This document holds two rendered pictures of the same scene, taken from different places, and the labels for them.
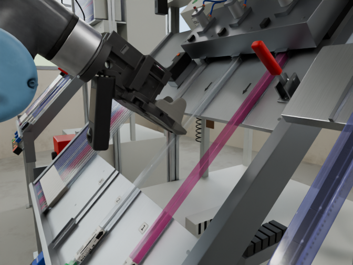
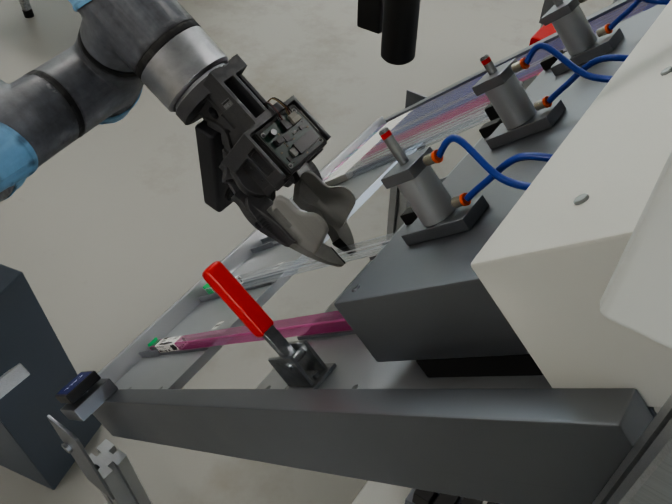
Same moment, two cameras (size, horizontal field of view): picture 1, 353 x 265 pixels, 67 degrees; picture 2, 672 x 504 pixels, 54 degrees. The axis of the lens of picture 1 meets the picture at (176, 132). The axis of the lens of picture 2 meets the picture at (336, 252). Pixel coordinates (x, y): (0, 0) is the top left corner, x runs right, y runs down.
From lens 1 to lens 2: 0.65 m
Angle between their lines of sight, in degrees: 66
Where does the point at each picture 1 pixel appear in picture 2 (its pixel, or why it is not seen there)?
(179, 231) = (187, 366)
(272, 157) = (198, 410)
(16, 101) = not seen: outside the picture
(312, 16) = (350, 304)
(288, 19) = (384, 259)
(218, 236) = (145, 405)
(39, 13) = (111, 38)
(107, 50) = (192, 102)
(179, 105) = (313, 225)
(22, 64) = not seen: outside the picture
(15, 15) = (93, 36)
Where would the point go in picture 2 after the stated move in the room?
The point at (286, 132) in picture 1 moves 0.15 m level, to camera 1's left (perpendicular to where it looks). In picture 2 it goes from (215, 407) to (171, 270)
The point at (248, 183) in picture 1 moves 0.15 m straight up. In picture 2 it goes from (175, 401) to (137, 293)
